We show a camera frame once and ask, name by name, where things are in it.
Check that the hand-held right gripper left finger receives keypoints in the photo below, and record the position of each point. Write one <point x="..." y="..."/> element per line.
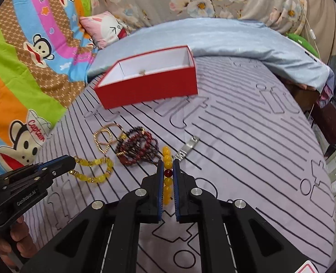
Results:
<point x="160" y="193"/>

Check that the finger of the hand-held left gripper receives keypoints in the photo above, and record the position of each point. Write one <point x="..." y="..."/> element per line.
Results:
<point x="64" y="166"/>
<point x="54" y="162"/>

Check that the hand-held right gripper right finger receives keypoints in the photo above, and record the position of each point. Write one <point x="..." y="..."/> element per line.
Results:
<point x="175" y="193"/>

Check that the red jewelry box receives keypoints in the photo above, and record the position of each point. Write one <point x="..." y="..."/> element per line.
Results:
<point x="156" y="88"/>

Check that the person's left hand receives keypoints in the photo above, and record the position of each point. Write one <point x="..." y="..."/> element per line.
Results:
<point x="20" y="236"/>

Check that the cartoon monkey printed blanket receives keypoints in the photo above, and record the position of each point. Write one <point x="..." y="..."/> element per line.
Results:
<point x="28" y="76"/>

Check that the pink rabbit pillow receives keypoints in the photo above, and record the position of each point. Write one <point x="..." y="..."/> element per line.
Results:
<point x="105" y="28"/>

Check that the red and white card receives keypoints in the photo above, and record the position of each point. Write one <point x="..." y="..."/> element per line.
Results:
<point x="304" y="268"/>

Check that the light blue pillow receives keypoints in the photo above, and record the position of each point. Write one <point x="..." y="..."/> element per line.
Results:
<point x="227" y="39"/>

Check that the dark wooden furniture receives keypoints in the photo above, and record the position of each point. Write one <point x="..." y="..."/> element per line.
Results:
<point x="329" y="122"/>

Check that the green plush item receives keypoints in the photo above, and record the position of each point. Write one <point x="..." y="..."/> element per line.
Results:
<point x="301" y="41"/>

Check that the beige curtain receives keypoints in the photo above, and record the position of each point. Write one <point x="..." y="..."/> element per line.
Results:
<point x="327" y="11"/>

